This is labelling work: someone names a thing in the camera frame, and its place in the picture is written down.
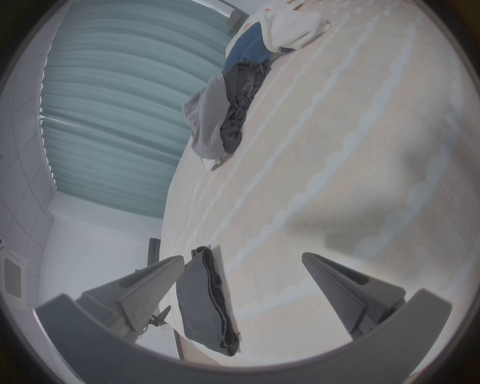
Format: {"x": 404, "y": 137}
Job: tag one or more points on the white printed pillow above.
{"x": 240, "y": 33}

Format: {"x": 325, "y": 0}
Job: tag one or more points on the white ceiling air vent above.
{"x": 13, "y": 272}

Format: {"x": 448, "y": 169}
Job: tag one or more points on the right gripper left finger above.
{"x": 150, "y": 296}

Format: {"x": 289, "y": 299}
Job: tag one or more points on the black T-shirt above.
{"x": 202, "y": 300}

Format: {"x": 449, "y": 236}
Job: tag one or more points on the grey wooden bedside table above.
{"x": 235, "y": 18}

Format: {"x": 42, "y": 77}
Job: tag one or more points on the pile of clothes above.
{"x": 232, "y": 101}

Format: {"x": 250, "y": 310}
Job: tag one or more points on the bed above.
{"x": 356, "y": 131}

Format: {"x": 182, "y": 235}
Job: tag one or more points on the blue-green curtain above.
{"x": 123, "y": 112}

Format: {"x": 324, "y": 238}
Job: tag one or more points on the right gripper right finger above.
{"x": 337, "y": 296}

